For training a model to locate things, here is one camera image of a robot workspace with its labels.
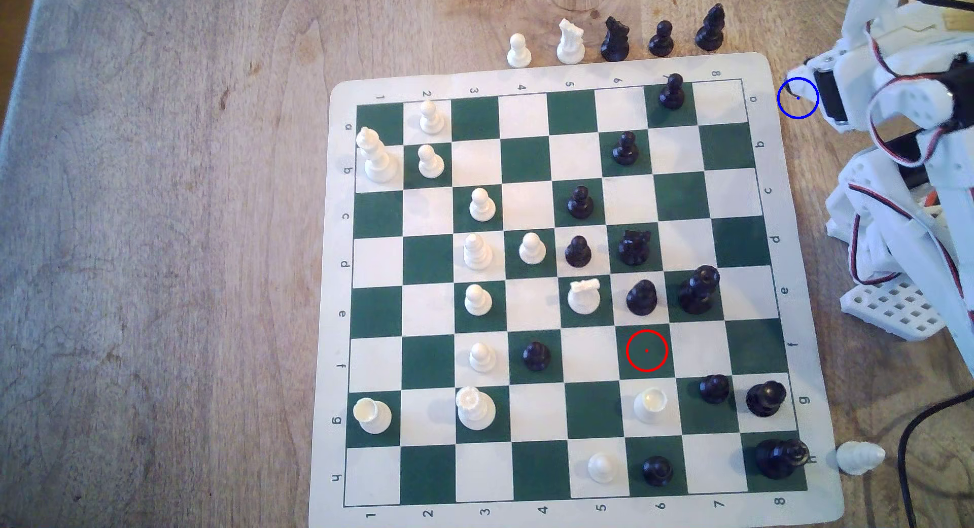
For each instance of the white chess king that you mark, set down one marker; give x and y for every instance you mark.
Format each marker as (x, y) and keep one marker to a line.
(377, 159)

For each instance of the black chess queen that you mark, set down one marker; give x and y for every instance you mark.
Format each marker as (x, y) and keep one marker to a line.
(698, 292)

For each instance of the white chess knight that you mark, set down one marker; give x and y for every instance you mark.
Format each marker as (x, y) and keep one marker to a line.
(584, 297)
(570, 45)

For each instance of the black chess knight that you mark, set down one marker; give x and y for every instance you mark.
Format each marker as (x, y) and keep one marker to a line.
(634, 249)
(615, 42)

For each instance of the black pawn e6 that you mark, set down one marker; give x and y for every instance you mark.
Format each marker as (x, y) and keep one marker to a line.
(641, 298)

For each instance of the white chess pawn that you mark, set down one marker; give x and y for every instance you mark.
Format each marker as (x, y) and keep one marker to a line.
(481, 206)
(520, 52)
(601, 468)
(478, 301)
(532, 249)
(431, 163)
(431, 119)
(482, 358)

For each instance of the black chess rook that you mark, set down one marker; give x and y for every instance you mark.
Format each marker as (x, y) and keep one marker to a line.
(765, 399)

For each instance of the white grid base plate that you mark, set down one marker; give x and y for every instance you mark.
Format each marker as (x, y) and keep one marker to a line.
(898, 311)

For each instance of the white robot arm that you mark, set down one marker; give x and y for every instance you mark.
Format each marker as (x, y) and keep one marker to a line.
(943, 178)

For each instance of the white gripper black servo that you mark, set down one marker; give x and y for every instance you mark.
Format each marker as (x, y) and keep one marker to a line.
(832, 99)

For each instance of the white chess rook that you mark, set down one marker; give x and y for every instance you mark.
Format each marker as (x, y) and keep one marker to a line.
(373, 416)
(651, 405)

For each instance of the white chess bishop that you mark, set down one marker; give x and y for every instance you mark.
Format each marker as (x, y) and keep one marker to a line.
(477, 252)
(860, 458)

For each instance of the black chess king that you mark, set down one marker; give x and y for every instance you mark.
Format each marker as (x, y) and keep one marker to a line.
(781, 458)

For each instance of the green white chess mat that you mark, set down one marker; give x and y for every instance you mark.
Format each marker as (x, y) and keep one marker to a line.
(533, 170)

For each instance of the black chess bishop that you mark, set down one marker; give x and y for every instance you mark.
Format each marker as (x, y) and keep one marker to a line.
(710, 30)

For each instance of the black chess pawn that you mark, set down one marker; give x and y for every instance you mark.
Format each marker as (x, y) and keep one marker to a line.
(578, 252)
(581, 204)
(625, 150)
(657, 472)
(661, 41)
(536, 356)
(671, 94)
(714, 389)

